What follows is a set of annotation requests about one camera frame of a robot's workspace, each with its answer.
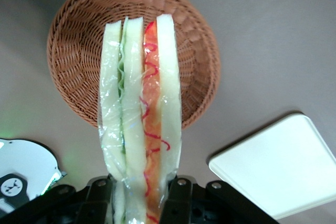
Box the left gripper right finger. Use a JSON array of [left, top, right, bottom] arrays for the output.
[[158, 177, 280, 224]]

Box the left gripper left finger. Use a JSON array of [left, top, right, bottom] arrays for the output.
[[0, 177, 117, 224]]

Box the triangle sandwich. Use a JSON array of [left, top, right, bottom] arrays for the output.
[[97, 14, 183, 224]]

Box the cream plastic serving tray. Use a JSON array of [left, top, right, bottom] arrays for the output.
[[208, 112, 336, 220]]

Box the round brown wicker basket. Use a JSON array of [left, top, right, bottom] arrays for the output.
[[46, 0, 221, 130]]

